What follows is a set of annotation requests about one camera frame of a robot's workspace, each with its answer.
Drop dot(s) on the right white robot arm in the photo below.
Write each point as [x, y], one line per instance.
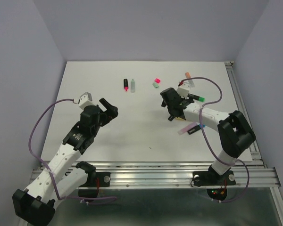
[234, 131]

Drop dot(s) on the pastel orange highlighter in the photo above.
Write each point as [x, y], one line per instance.
[188, 75]

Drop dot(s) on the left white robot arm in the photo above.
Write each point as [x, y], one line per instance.
[37, 203]

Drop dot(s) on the pastel green pen cap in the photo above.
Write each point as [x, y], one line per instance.
[155, 85]

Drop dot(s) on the black highlighter green cap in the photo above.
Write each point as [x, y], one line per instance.
[195, 97]

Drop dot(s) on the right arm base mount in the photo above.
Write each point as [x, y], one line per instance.
[210, 178]

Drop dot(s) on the aluminium rail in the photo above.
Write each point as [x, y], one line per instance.
[160, 194]
[254, 149]

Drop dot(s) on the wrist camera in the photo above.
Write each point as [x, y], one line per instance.
[184, 88]
[84, 100]

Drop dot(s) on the aluminium right side rail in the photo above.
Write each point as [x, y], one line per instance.
[254, 149]

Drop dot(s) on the black highlighter pink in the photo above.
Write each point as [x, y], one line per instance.
[126, 85]

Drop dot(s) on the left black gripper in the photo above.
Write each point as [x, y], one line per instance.
[110, 114]

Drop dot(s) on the pastel green highlighter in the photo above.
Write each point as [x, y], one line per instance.
[132, 86]

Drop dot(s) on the pastel pink highlighter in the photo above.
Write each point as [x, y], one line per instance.
[186, 128]

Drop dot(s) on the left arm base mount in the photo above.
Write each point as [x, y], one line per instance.
[94, 181]

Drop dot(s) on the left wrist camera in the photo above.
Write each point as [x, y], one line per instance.
[84, 100]

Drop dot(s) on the black highlighter blue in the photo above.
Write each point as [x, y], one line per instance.
[195, 129]

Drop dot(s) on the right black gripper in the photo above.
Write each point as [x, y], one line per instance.
[163, 103]

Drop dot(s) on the aluminium front rail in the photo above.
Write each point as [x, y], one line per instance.
[160, 194]

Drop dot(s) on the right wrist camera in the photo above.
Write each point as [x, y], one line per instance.
[184, 88]

